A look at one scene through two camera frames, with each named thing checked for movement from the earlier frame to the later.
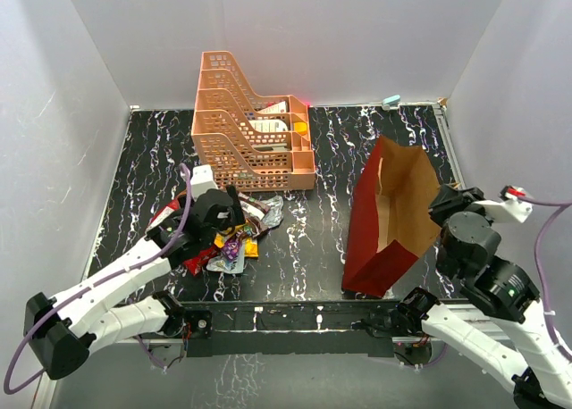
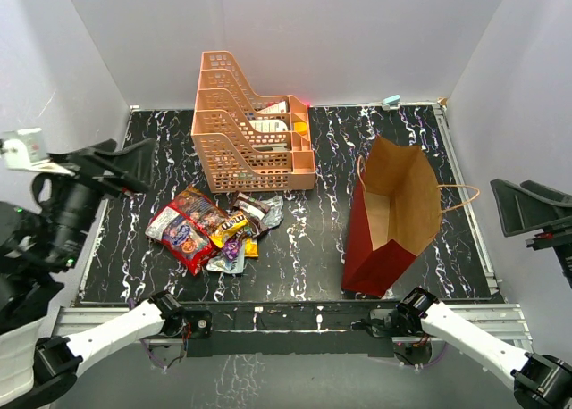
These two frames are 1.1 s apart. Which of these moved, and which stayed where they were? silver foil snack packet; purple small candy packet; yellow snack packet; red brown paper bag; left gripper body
Moved: left gripper body
Stayed: purple small candy packet; yellow snack packet; red brown paper bag; silver foil snack packet
